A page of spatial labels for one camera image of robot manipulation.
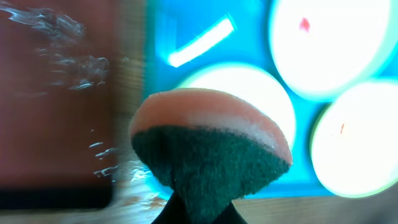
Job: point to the green plate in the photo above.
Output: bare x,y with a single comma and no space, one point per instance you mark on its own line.
253,85
354,143

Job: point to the dark red tray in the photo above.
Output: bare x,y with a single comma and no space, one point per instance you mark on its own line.
58,59

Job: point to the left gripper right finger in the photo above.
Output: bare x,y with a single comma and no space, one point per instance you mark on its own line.
230,216

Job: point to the round orange green sponge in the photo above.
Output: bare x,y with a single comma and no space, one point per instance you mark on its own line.
208,146

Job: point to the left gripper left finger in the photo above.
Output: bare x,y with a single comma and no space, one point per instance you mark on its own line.
174,212

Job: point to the light blue plate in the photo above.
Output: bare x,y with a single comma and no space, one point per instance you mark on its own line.
322,47

